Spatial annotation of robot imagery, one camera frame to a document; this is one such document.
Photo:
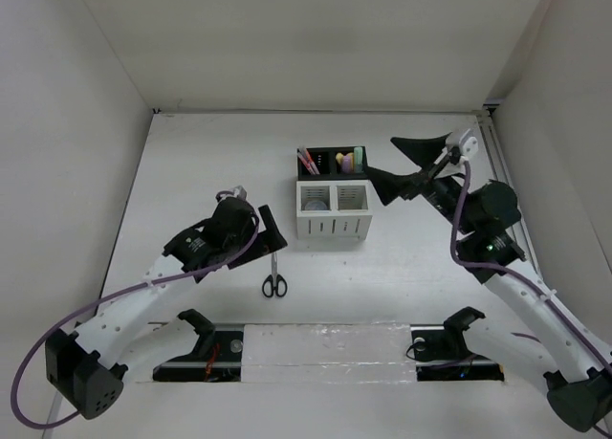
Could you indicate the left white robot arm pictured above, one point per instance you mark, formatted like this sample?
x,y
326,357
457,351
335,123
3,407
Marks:
x,y
88,366

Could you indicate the orange pen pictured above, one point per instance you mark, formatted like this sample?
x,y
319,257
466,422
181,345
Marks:
x,y
311,161

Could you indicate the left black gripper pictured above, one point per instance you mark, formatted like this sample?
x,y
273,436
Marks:
x,y
267,241

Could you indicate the aluminium rail right side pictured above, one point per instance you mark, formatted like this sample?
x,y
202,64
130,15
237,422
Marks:
x,y
502,173

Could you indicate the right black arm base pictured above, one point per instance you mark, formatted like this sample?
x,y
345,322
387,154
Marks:
x,y
441,354

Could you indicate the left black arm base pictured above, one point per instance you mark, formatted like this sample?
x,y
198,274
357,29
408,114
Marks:
x,y
215,357

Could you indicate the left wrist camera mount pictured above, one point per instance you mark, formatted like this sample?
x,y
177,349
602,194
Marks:
x,y
235,192

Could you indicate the green highlighter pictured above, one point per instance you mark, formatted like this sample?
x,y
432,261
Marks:
x,y
358,159

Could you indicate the white two-slot pen holder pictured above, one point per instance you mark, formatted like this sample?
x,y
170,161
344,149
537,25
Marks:
x,y
349,214

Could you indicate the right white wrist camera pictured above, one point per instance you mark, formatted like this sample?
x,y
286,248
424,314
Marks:
x,y
461,146

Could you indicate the yellow highlighter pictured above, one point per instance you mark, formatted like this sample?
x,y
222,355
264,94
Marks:
x,y
340,164

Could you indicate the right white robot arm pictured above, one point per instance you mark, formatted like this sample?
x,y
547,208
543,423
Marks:
x,y
562,359

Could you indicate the pink red pen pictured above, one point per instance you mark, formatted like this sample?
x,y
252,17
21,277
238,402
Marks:
x,y
311,171

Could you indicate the black handled scissors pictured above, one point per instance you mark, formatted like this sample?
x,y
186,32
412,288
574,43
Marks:
x,y
275,284

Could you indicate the pink highlighter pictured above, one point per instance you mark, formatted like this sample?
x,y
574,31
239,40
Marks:
x,y
348,162

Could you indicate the clear jar of clips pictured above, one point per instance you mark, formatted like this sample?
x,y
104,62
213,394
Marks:
x,y
315,205

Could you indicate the black two-slot pen holder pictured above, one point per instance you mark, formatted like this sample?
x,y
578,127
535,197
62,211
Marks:
x,y
325,159

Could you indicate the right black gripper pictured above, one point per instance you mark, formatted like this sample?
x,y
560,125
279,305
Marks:
x,y
389,186

